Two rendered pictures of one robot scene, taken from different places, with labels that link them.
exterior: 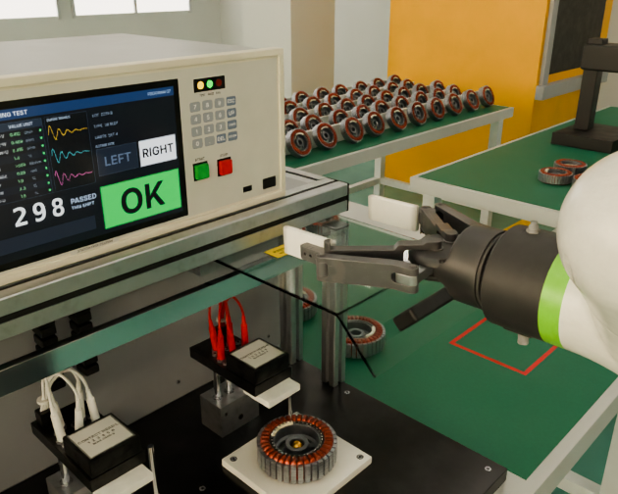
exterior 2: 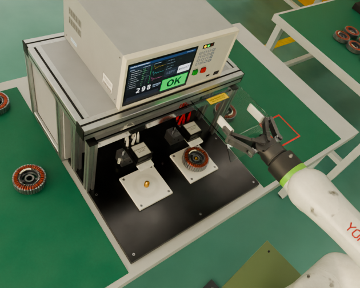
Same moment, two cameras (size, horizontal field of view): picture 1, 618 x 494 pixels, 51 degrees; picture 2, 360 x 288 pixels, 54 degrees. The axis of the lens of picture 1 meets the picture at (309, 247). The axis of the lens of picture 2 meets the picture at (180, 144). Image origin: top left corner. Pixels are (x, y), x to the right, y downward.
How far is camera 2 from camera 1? 0.59 m
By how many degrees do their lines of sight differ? 28
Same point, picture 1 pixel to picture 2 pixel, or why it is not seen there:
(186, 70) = (203, 42)
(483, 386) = not seen: hidden behind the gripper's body
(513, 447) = (264, 175)
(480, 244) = (275, 152)
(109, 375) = not seen: hidden behind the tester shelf
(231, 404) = (177, 136)
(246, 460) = (178, 158)
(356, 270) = (237, 144)
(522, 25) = not seen: outside the picture
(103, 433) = (142, 149)
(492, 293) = (272, 168)
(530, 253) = (286, 164)
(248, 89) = (221, 44)
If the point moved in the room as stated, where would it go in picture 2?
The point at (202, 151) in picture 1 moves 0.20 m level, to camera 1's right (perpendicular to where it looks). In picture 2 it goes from (198, 66) to (254, 83)
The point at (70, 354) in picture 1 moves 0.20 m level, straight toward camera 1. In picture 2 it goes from (139, 128) to (150, 179)
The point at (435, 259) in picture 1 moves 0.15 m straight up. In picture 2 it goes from (260, 149) to (283, 116)
